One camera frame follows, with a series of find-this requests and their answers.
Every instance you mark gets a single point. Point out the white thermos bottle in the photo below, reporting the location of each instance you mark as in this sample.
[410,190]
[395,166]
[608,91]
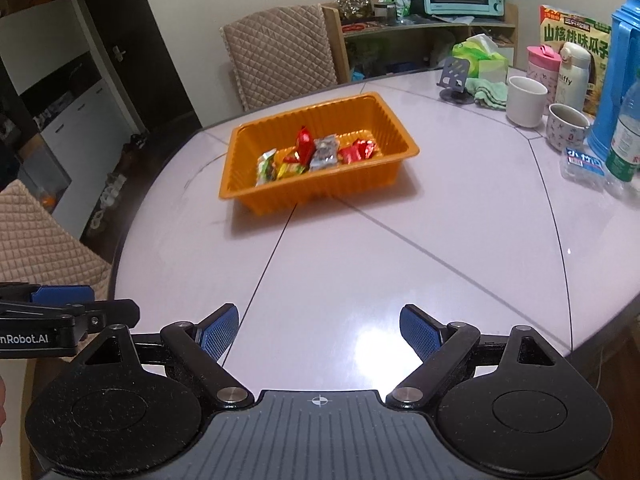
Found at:
[570,80]

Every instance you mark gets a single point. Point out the grey phone stand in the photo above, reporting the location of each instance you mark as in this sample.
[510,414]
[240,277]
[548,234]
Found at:
[452,72]

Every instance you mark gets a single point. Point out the tall chair with quilted cover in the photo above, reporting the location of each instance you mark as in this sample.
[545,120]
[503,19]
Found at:
[280,55]

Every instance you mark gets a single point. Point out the white cabinet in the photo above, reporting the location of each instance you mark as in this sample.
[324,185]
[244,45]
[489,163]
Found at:
[85,135]

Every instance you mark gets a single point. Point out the blue pocket tissue packet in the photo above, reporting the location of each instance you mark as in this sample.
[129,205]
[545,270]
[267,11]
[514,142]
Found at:
[582,165]

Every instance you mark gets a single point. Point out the green tissue pack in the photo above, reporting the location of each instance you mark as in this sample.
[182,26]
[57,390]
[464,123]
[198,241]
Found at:
[492,65]

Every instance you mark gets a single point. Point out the white cup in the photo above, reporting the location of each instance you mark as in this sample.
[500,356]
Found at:
[525,107]

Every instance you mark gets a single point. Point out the large yellow green seed bag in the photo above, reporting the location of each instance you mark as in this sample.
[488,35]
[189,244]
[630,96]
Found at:
[575,30]

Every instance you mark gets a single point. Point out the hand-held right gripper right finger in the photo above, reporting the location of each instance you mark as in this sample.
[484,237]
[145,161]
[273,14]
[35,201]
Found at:
[420,332]

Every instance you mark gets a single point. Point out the small red snack packet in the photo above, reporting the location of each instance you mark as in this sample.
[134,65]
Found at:
[303,142]

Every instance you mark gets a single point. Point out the yellow jelly packet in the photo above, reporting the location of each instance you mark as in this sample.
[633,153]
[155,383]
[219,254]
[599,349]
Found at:
[291,168]

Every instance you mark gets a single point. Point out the white green spout pouch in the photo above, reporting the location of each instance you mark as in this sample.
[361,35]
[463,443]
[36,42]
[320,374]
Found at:
[266,167]

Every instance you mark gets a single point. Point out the orange plastic tray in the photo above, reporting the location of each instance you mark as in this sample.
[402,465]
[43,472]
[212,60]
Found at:
[350,182]

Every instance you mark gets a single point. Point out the metal canister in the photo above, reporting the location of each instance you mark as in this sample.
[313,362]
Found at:
[385,13]

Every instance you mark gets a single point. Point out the dark shoe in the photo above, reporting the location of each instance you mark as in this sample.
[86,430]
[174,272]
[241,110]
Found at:
[136,142]

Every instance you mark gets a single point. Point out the pink lidded bottle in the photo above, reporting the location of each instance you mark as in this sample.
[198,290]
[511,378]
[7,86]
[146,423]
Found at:
[542,72]

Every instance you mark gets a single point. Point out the patterned mug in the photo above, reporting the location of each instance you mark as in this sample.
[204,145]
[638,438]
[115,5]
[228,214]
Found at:
[565,132]

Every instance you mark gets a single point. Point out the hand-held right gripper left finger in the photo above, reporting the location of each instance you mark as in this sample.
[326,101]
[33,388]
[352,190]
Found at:
[217,334]

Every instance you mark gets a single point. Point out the dark door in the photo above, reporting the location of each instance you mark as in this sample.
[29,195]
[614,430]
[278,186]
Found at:
[150,60]

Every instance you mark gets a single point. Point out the row of white slippers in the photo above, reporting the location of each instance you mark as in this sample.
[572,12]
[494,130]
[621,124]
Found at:
[107,202]

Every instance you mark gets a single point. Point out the glass jar with orange lid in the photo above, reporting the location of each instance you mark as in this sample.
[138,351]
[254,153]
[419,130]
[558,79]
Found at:
[354,2]

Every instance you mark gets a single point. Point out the blue thermos jug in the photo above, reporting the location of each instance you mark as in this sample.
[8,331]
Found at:
[615,70]

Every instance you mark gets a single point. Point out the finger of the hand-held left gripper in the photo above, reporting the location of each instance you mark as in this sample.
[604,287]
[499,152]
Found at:
[62,295]
[115,311]

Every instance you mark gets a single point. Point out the water bottle with green label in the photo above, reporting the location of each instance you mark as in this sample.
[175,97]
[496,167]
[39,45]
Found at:
[625,150]

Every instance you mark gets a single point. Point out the large red snack packet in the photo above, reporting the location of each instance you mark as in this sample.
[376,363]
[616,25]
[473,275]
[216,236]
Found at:
[357,151]

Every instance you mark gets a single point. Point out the wooden shelf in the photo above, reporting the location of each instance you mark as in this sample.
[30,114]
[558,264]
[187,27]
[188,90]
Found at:
[332,45]

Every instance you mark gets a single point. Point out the silver black snack packet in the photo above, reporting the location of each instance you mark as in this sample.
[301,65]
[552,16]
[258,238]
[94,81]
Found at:
[323,155]

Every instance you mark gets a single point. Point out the green cloth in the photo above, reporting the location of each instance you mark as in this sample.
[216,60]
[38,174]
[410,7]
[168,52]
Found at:
[490,94]

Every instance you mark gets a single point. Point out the low chair with quilted cover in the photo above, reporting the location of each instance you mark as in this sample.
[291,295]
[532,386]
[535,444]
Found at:
[45,240]

